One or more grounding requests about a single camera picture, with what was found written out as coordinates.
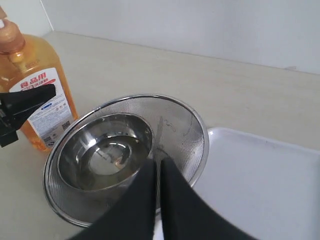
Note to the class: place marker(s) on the small stainless steel bowl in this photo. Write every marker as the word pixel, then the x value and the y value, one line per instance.
pixel 106 152

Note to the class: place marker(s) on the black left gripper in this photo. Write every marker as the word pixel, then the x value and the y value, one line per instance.
pixel 17 107

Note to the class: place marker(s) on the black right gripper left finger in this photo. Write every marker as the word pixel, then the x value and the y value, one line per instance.
pixel 132 217

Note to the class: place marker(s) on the white foam tray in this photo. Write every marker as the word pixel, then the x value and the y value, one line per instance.
pixel 267 188

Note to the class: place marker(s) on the orange pump soap bottle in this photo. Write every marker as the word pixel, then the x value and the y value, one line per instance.
pixel 28 62

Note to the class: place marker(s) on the steel mesh colander bowl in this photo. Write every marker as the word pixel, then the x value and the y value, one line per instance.
pixel 179 133

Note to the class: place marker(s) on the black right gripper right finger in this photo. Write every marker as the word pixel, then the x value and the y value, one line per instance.
pixel 184 214

